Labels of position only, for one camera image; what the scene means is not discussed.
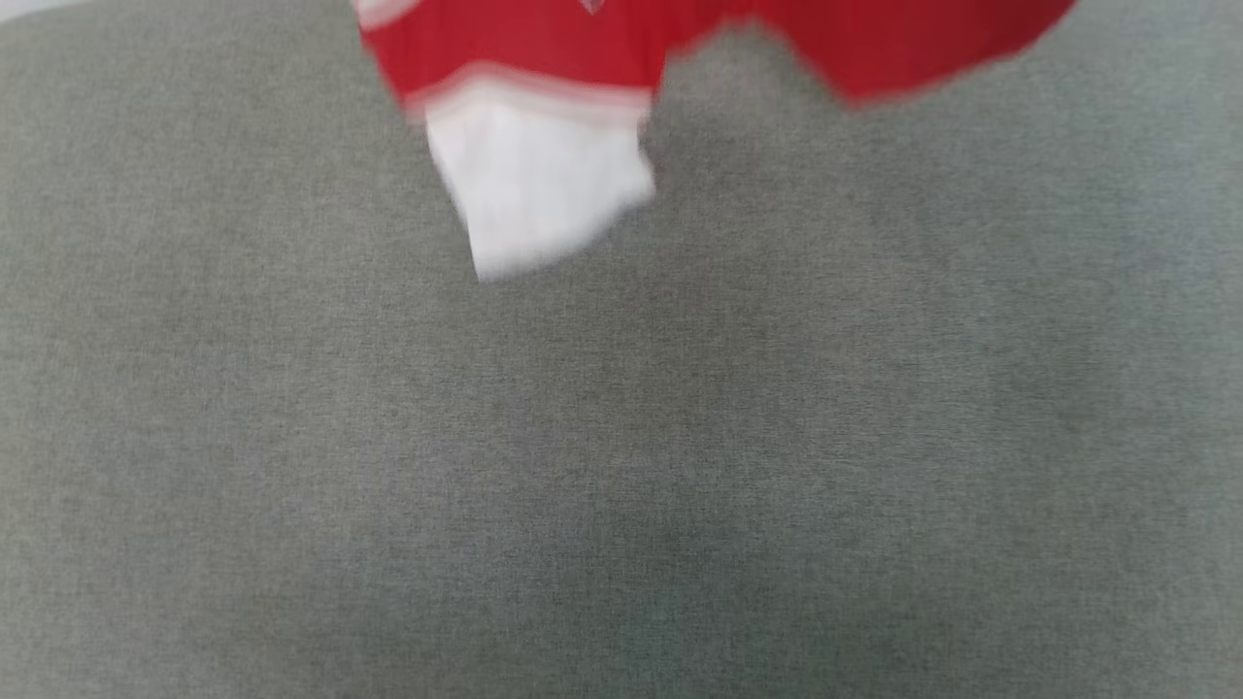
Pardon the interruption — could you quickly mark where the red and white garment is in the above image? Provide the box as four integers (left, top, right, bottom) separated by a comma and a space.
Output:
352, 0, 1079, 283

